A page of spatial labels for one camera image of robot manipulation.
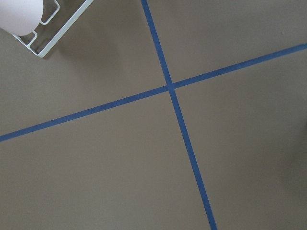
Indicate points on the pink cup in rack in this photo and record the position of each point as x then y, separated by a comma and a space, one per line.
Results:
20, 17

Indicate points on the white wire cup rack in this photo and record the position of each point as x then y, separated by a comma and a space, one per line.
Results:
57, 18

